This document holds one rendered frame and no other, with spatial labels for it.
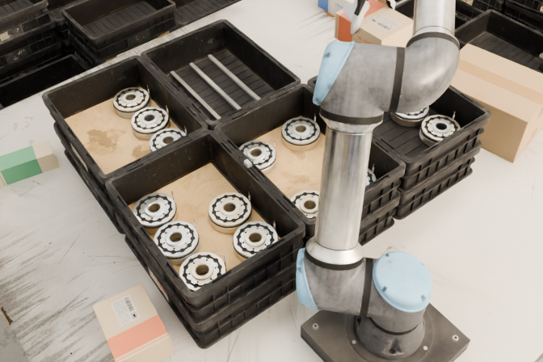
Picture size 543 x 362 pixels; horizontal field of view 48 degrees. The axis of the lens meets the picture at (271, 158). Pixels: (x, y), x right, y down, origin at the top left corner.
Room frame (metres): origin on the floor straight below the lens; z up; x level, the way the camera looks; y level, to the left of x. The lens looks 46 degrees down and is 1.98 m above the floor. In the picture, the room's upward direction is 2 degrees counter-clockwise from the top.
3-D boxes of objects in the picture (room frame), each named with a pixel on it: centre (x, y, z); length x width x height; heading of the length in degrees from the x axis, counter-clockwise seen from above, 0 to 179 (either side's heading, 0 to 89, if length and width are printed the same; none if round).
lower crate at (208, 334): (0.88, 0.16, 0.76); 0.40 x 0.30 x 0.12; 34
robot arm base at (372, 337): (0.65, -0.24, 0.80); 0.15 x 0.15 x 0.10
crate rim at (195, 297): (0.88, 0.16, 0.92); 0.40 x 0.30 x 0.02; 34
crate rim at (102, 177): (1.21, 0.39, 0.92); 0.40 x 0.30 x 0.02; 34
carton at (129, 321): (0.68, 0.33, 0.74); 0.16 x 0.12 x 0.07; 28
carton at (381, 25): (1.31, -0.27, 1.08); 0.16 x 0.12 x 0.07; 38
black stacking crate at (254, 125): (1.05, -0.09, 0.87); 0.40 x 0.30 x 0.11; 34
